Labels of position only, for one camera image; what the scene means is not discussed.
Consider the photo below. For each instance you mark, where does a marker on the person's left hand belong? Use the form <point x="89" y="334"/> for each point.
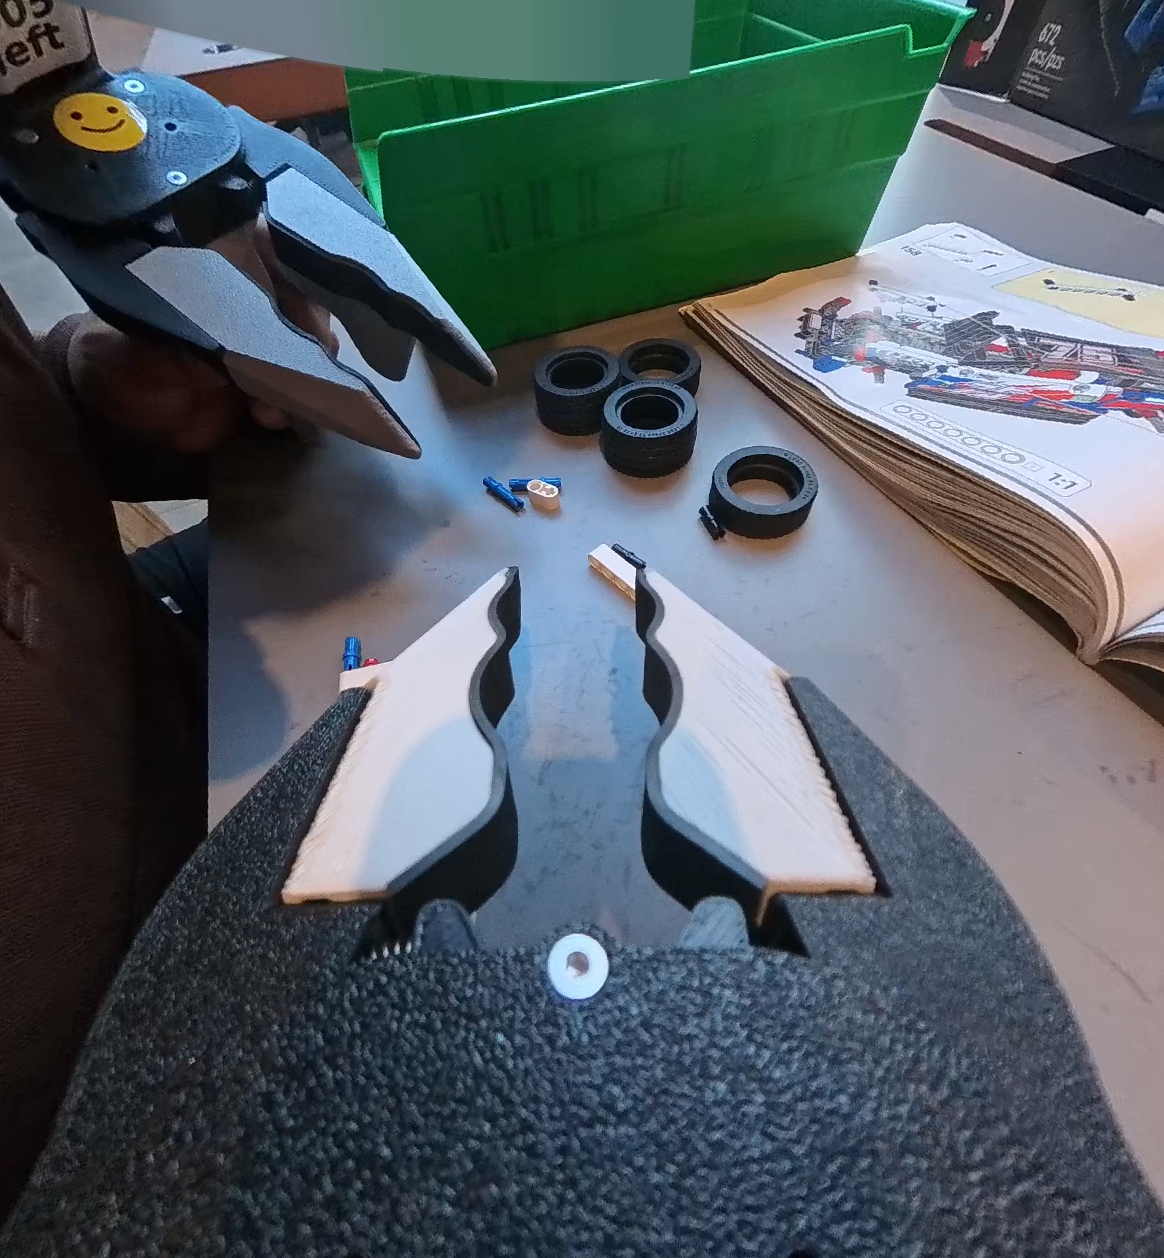
<point x="150" y="383"/>

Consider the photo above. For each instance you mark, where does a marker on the toy box with blue picture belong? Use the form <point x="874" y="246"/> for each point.
<point x="1123" y="68"/>

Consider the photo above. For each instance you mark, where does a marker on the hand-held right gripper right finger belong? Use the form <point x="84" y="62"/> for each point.
<point x="750" y="767"/>

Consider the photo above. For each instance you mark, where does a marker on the person's left forearm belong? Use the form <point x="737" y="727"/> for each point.
<point x="41" y="786"/>

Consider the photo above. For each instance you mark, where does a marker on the green plastic bin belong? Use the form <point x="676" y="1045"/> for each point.
<point x="641" y="196"/>

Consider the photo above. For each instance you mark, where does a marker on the grey desk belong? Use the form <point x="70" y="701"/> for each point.
<point x="887" y="688"/>

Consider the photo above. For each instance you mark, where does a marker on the person's black pants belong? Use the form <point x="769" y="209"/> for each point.
<point x="175" y="575"/>

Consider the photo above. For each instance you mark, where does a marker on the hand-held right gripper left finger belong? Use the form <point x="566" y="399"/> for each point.
<point x="396" y="767"/>

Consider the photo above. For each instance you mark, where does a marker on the black toy pin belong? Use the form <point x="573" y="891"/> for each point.
<point x="711" y="522"/>
<point x="629" y="555"/>

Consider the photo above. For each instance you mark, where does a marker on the white toy beam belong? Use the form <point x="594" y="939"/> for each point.
<point x="610" y="572"/>

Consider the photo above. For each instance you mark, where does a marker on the open instruction booklet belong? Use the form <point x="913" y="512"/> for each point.
<point x="985" y="412"/>

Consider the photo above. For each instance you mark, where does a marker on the small white toy connector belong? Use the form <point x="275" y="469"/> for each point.
<point x="545" y="496"/>

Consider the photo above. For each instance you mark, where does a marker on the black rubber toy tire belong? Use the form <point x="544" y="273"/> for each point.
<point x="764" y="491"/>
<point x="662" y="362"/>
<point x="648" y="429"/>
<point x="574" y="393"/>

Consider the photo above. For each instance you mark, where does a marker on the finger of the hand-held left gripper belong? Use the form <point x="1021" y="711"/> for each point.
<point x="366" y="246"/>
<point x="208" y="295"/>

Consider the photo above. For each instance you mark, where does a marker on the toy box with red picture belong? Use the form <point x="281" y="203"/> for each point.
<point x="985" y="44"/>

